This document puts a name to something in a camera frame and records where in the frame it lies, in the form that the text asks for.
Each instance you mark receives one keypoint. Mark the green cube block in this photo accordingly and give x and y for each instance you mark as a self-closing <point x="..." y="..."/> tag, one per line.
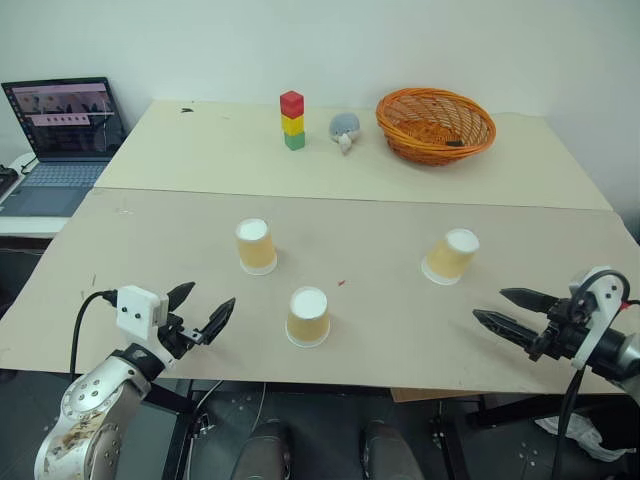
<point x="294" y="141"/>

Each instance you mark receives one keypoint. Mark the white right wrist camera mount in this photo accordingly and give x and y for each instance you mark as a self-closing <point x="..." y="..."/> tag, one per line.
<point x="607" y="295"/>

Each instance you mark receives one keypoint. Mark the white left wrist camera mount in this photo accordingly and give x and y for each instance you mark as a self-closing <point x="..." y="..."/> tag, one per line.
<point x="136" y="312"/>

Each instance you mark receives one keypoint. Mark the dark rounded shape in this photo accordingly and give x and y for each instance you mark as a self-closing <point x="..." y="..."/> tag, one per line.
<point x="265" y="450"/>

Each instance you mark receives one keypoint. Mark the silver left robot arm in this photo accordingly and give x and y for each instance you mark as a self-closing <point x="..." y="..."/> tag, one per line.
<point x="85" y="405"/>

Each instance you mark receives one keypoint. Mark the yellow cube block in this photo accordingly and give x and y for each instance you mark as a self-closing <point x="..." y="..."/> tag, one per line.
<point x="293" y="124"/>

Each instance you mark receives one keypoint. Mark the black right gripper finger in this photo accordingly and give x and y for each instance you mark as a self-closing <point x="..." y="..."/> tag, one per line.
<point x="532" y="300"/>
<point x="507" y="327"/>

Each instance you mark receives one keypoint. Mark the black metal table frame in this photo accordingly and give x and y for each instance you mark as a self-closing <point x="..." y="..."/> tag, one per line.
<point x="189" y="395"/>

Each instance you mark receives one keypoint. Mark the orange wicker basket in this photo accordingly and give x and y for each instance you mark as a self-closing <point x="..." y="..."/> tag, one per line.
<point x="430" y="150"/>

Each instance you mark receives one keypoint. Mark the red cube block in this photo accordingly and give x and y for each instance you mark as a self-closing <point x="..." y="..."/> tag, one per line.
<point x="291" y="104"/>

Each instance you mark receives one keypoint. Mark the white crumpled cloth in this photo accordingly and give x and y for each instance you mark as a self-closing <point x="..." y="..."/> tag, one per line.
<point x="575" y="430"/>

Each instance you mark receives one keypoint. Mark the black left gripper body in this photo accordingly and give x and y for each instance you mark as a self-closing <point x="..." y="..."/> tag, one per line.
<point x="175" y="336"/>

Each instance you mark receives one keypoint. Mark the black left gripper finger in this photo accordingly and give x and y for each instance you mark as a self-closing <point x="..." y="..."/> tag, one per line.
<point x="219" y="320"/>
<point x="180" y="297"/>

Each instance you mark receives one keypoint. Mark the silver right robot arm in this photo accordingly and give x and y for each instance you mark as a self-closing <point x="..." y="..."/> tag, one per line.
<point x="631" y="357"/>

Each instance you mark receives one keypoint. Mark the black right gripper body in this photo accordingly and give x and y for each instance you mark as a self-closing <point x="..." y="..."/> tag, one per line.
<point x="562" y="335"/>

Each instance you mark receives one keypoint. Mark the black device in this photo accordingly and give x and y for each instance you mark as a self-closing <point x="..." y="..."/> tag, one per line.
<point x="7" y="180"/>

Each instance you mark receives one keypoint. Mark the yellow paper cup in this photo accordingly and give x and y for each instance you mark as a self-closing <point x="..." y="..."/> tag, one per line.
<point x="256" y="250"/>
<point x="447" y="257"/>
<point x="308" y="320"/>

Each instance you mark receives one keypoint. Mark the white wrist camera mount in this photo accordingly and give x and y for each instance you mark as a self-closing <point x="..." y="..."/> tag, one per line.
<point x="136" y="312"/>
<point x="607" y="295"/>

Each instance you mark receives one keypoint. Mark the grey plush toy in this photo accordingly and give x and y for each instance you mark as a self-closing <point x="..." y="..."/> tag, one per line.
<point x="344" y="126"/>

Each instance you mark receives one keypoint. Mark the grey open laptop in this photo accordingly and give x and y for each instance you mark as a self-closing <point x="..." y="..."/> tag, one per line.
<point x="60" y="150"/>

